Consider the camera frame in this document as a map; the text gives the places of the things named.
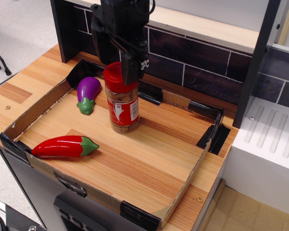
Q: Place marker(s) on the cardboard fence with black tape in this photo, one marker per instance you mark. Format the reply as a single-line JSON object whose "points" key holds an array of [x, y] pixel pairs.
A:
{"points": [[145, 177]]}

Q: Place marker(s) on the red toy chili pepper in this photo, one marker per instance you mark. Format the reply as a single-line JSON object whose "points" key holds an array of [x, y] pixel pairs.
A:
{"points": [[72, 145]]}

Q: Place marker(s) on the white ribbed drainboard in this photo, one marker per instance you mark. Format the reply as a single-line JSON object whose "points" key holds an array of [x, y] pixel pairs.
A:
{"points": [[258, 162]]}

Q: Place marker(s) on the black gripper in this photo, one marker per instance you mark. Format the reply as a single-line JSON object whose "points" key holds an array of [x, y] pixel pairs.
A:
{"points": [[118, 25]]}

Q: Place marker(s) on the black shelf frame with backsplash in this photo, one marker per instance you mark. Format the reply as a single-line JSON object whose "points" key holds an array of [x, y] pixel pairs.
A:
{"points": [[205, 67]]}

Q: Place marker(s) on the purple toy eggplant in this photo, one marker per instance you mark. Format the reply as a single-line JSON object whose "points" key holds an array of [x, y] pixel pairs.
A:
{"points": [[87, 91]]}

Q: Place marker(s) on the red-capped basil spice bottle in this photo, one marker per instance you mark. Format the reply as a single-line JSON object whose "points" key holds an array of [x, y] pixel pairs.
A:
{"points": [[122, 100]]}

